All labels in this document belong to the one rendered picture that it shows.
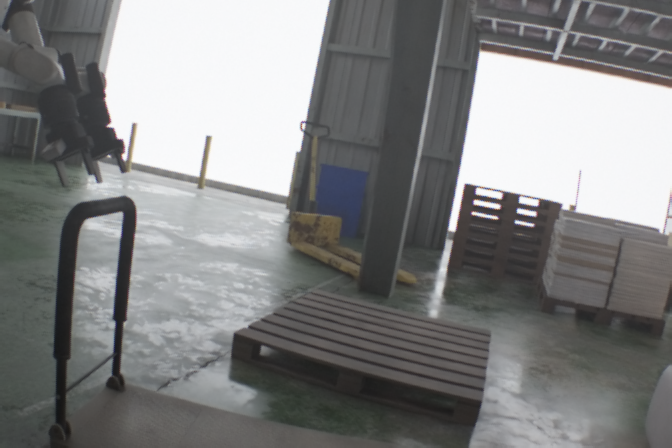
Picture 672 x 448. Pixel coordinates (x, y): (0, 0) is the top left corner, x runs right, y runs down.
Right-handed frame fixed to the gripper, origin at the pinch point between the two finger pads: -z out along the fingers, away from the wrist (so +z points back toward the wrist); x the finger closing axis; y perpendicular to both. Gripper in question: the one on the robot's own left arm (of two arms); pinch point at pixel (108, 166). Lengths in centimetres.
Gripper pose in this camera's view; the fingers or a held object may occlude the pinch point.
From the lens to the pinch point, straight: 142.1
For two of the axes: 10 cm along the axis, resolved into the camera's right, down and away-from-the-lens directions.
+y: 0.4, -0.6, 10.0
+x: 9.4, -3.3, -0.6
